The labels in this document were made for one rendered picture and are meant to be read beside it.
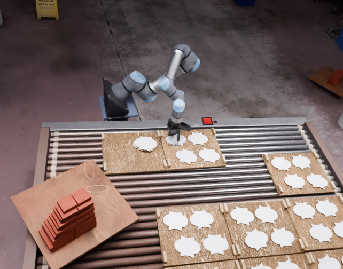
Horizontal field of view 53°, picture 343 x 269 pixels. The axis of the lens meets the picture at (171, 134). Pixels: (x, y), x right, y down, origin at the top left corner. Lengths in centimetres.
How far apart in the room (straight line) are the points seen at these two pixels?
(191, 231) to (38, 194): 89
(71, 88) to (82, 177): 234
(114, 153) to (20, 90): 224
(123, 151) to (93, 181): 38
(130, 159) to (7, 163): 161
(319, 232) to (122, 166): 128
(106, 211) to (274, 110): 304
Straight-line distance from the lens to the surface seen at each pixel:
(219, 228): 210
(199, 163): 235
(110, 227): 191
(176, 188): 222
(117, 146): 237
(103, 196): 200
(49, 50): 496
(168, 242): 200
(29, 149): 367
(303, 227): 232
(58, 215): 170
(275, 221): 225
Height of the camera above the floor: 272
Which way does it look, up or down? 46 degrees down
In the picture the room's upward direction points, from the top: 11 degrees clockwise
